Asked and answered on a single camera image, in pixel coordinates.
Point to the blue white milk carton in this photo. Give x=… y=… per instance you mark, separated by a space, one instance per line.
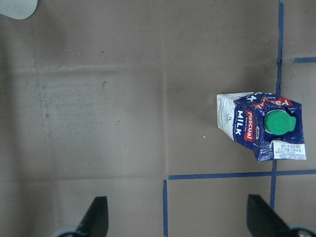
x=269 y=125

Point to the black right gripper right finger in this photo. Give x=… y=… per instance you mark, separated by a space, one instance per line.
x=262 y=221

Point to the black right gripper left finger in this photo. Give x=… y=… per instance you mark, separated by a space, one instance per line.
x=95 y=222

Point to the white mug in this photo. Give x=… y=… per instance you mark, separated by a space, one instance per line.
x=18 y=9

